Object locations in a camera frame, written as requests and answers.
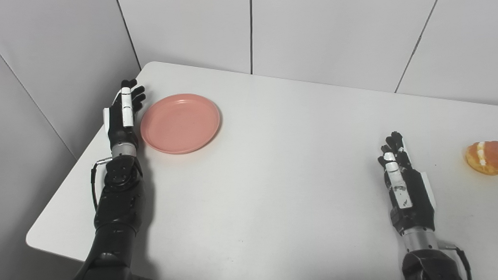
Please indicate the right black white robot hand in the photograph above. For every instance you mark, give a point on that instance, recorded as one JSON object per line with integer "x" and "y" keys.
{"x": 408, "y": 196}

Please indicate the pink round plate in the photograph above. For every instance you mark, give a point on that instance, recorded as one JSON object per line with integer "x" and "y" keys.
{"x": 180, "y": 123}

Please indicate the orange cream puff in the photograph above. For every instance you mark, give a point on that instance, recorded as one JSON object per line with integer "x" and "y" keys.
{"x": 488, "y": 157}

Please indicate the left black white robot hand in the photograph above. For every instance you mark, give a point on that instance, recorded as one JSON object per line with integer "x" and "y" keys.
{"x": 122, "y": 123}

